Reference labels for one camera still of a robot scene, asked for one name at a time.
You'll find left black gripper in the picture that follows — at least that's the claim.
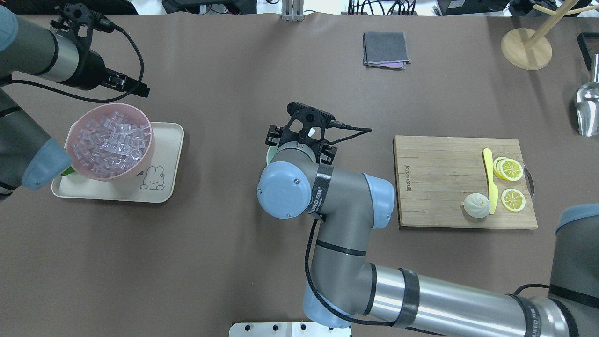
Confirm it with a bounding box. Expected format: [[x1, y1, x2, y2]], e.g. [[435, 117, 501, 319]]
[[70, 51, 150, 98]]

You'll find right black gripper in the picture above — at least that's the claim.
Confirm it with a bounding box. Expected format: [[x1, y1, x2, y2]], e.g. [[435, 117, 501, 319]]
[[265, 125, 337, 166]]

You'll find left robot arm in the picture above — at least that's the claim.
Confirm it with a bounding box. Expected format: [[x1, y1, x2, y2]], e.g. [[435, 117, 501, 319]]
[[0, 3, 150, 200]]

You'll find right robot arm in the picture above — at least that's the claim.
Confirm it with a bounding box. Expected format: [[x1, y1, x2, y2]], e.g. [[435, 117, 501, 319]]
[[333, 118, 598, 330]]

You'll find green ceramic bowl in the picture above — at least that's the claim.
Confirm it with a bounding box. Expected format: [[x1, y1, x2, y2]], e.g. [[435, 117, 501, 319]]
[[266, 146, 278, 166]]

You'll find pink bowl of ice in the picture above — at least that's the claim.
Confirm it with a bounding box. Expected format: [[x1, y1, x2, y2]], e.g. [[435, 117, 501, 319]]
[[66, 103, 155, 181]]

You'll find metal ice scoop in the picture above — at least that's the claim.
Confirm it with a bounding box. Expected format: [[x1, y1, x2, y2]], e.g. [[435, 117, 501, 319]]
[[576, 54, 599, 137]]

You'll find cream rabbit tray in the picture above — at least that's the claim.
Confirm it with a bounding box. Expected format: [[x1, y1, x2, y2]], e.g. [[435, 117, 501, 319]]
[[51, 122, 184, 203]]

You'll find grey folded cloth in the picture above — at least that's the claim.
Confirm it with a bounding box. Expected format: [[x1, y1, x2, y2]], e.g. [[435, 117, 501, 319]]
[[362, 31, 412, 70]]

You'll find bamboo cutting board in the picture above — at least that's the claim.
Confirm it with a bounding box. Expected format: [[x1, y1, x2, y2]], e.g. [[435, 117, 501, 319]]
[[394, 136, 538, 229]]

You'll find yellow plastic knife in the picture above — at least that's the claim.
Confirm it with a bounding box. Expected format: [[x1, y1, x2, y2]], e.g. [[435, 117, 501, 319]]
[[482, 148, 499, 215]]

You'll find wooden mug tree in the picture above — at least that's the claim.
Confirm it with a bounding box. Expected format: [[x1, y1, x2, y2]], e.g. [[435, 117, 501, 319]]
[[500, 0, 599, 71]]

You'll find aluminium frame post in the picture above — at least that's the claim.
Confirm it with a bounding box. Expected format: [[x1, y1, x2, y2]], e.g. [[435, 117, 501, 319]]
[[280, 0, 305, 22]]

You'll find white camera mast base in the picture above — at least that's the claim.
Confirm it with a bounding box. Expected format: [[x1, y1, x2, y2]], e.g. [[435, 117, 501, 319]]
[[228, 322, 352, 337]]

